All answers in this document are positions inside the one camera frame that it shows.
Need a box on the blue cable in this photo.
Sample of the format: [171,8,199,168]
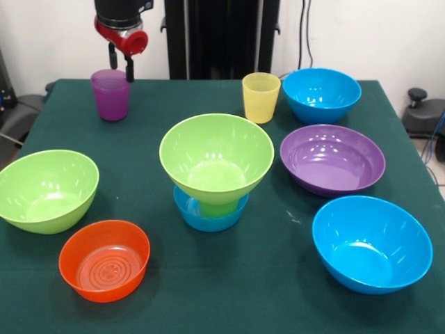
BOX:
[422,111,445,164]

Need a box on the black wall cable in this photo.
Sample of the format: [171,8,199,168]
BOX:
[298,0,316,70]

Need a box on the grey base with black knob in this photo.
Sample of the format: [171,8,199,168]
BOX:
[403,87,445,140]

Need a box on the grey wheeled base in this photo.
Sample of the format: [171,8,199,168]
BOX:
[0,93,45,147]

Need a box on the dark green tablecloth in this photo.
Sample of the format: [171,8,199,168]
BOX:
[0,78,445,334]

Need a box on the purple plastic bowl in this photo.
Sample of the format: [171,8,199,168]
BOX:
[280,124,387,198]

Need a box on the green plastic cup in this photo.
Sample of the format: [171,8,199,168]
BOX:
[198,200,238,219]

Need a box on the small blue plastic bowl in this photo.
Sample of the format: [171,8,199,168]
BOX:
[172,184,250,233]

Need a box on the yellow plastic cup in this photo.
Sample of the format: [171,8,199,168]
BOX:
[242,72,282,125]

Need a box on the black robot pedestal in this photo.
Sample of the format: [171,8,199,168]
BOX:
[160,0,281,81]

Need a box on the green plastic bowl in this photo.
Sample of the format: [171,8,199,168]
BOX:
[0,149,100,234]
[159,113,275,207]

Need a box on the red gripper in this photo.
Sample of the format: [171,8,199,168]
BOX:
[93,16,149,84]

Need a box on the purple plastic cup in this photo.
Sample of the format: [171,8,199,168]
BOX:
[90,68,131,122]

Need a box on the black equipment casing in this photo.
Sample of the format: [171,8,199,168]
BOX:
[0,47,17,129]

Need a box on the small orange plastic bowl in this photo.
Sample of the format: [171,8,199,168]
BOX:
[58,219,152,303]

